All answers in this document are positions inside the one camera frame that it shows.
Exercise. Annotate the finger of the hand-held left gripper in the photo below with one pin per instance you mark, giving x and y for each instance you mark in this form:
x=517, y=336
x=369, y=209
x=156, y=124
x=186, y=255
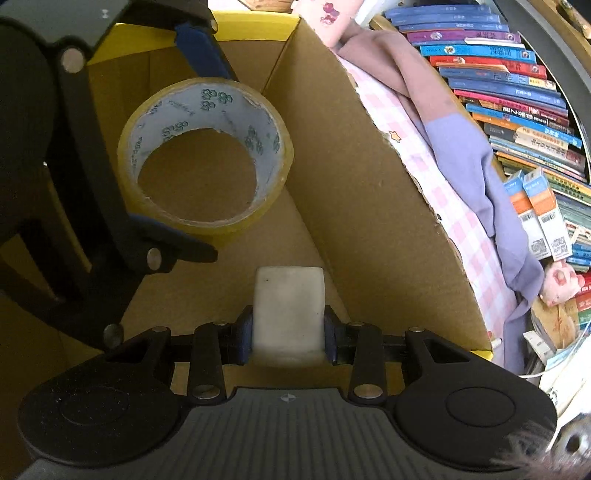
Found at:
x=178, y=240
x=203, y=50

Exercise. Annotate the orange and blue box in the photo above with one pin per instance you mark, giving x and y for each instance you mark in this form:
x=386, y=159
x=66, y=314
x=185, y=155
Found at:
x=549, y=207
x=521, y=207

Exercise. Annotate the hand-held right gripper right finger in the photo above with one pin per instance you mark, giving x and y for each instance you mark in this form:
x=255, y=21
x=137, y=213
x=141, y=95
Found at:
x=329, y=339

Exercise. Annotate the yellow tape roll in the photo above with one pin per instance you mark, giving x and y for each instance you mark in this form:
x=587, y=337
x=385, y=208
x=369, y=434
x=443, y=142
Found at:
x=207, y=104

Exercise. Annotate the pink checked cloth desktop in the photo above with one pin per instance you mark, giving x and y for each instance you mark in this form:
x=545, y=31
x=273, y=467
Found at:
x=443, y=198

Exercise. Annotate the row of colourful books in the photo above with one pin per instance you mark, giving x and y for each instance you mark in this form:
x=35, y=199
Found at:
x=503, y=87

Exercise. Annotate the pink plush toy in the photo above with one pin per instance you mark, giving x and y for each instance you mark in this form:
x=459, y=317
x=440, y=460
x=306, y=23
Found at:
x=561, y=281

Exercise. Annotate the pink and purple garment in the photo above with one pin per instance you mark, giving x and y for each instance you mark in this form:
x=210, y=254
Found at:
x=466, y=152

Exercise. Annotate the pink printed cylinder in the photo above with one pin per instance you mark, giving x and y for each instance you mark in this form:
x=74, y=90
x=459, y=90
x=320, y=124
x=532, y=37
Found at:
x=330, y=18

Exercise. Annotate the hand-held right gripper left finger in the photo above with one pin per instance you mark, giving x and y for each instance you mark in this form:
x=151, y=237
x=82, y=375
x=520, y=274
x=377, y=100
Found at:
x=245, y=339

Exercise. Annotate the white eraser block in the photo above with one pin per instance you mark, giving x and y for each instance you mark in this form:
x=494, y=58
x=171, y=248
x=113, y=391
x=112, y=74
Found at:
x=288, y=314

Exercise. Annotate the yellow cardboard box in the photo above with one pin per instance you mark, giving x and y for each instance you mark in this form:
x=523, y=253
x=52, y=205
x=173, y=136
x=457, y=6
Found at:
x=369, y=207

